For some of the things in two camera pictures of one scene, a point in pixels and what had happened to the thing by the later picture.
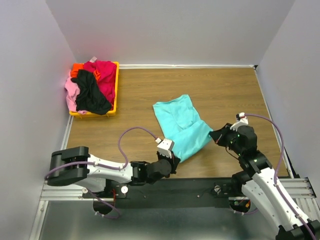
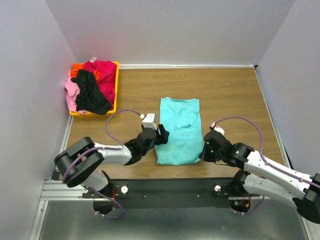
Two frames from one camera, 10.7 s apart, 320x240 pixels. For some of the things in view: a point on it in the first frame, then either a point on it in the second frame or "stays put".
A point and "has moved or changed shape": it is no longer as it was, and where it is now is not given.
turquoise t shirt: (181, 123) has moved or changed shape
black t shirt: (90, 98) stays put
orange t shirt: (76, 66) stays put
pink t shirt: (73, 91) stays put
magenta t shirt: (107, 69) stays put
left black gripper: (173, 162) to (163, 138)
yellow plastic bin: (113, 111) stays put
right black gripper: (218, 135) to (204, 156)
